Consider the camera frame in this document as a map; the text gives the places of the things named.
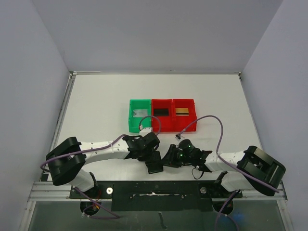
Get black leather card holder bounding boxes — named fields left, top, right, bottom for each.
left=145, top=158, right=164, bottom=174

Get green plastic bin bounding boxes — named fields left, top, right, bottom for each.
left=128, top=99, right=152, bottom=133

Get red plastic bin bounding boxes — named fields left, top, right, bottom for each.
left=152, top=99, right=174, bottom=132
left=173, top=99, right=197, bottom=132

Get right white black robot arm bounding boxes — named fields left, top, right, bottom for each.
left=162, top=139, right=286, bottom=196

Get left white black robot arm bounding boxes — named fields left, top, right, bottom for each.
left=43, top=132, right=163, bottom=192

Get silver card in bin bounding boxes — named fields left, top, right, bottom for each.
left=132, top=109, right=148, bottom=118

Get black card in bin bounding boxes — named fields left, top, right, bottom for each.
left=153, top=108, right=169, bottom=117

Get gold card in bin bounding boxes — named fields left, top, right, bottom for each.
left=175, top=108, right=189, bottom=116

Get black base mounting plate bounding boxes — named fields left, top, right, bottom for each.
left=69, top=180, right=243, bottom=212

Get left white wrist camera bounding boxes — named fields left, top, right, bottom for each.
left=139, top=127, right=153, bottom=137

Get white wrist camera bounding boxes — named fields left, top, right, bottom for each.
left=176, top=134, right=184, bottom=140
left=139, top=127, right=153, bottom=137

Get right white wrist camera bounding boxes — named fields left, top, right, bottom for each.
left=176, top=134, right=184, bottom=140

